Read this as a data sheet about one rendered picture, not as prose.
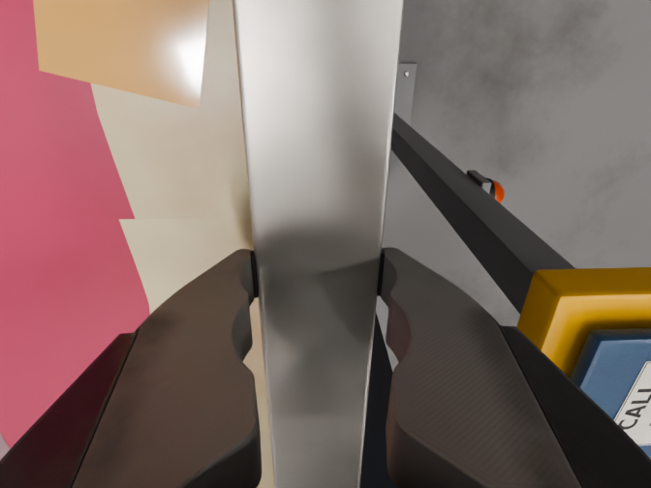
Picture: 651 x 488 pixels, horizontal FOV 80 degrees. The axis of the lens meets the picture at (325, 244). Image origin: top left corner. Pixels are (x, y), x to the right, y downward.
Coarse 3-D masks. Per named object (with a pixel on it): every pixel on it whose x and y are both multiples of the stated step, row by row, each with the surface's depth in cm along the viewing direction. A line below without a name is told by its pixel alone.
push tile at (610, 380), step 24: (600, 336) 20; (624, 336) 20; (648, 336) 20; (600, 360) 20; (624, 360) 20; (648, 360) 20; (576, 384) 21; (600, 384) 21; (624, 384) 21; (648, 384) 21; (624, 408) 22; (648, 408) 22; (648, 432) 23; (648, 456) 24
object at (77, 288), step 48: (0, 240) 15; (48, 240) 15; (96, 240) 15; (0, 288) 16; (48, 288) 16; (96, 288) 16; (0, 336) 17; (48, 336) 17; (96, 336) 17; (0, 384) 18; (48, 384) 18; (0, 432) 20
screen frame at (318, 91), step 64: (256, 0) 8; (320, 0) 8; (384, 0) 9; (256, 64) 9; (320, 64) 9; (384, 64) 9; (256, 128) 10; (320, 128) 10; (384, 128) 10; (256, 192) 10; (320, 192) 11; (384, 192) 11; (256, 256) 12; (320, 256) 12; (320, 320) 13; (320, 384) 14; (320, 448) 16
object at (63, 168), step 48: (0, 0) 11; (0, 48) 12; (0, 96) 12; (48, 96) 12; (0, 144) 13; (48, 144) 13; (96, 144) 13; (0, 192) 14; (48, 192) 14; (96, 192) 14
